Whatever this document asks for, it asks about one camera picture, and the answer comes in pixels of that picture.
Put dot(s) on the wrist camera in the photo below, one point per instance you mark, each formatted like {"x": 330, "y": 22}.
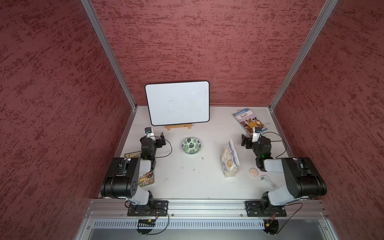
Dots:
{"x": 149, "y": 132}
{"x": 257, "y": 131}

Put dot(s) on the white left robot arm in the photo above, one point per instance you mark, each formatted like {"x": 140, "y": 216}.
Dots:
{"x": 122, "y": 178}

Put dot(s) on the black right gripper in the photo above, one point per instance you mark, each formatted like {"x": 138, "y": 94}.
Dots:
{"x": 248, "y": 142}

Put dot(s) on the round pink lid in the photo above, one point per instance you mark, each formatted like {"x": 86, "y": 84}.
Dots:
{"x": 253, "y": 172}

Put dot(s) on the green leaf pattern bowl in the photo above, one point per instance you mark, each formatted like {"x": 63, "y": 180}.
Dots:
{"x": 191, "y": 146}

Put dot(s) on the dog picture book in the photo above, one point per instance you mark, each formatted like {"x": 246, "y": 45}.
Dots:
{"x": 248, "y": 120}

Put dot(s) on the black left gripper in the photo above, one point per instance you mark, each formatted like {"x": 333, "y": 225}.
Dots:
{"x": 159, "y": 141}

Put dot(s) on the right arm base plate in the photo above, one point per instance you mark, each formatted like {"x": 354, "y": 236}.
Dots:
{"x": 261, "y": 209}

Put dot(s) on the left corner aluminium post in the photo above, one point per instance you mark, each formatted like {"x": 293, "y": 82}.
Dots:
{"x": 97, "y": 26}

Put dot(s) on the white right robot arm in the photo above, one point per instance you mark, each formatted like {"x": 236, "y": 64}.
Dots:
{"x": 302, "y": 179}

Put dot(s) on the right corner aluminium post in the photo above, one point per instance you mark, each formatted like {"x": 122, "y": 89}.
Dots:
{"x": 318, "y": 25}

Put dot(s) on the colourful picture book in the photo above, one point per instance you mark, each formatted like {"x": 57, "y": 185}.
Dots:
{"x": 145, "y": 178}

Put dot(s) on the clear oats bag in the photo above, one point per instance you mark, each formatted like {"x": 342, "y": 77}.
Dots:
{"x": 229, "y": 160}

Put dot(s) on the corner aluminium post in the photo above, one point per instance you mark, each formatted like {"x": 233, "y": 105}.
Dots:
{"x": 97, "y": 26}
{"x": 318, "y": 25}

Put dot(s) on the white dry-erase board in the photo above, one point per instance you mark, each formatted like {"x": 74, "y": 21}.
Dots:
{"x": 178, "y": 103}

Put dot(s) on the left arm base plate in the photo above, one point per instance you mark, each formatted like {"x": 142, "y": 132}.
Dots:
{"x": 155, "y": 208}

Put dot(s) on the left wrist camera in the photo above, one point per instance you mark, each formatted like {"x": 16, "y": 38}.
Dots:
{"x": 149, "y": 132}

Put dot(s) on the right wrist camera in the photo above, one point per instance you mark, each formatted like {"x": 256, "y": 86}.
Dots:
{"x": 257, "y": 131}

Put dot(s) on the aluminium front rail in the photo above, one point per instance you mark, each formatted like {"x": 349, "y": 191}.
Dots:
{"x": 195, "y": 214}

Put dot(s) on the small wooden easel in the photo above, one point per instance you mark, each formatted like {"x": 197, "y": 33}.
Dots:
{"x": 169, "y": 127}

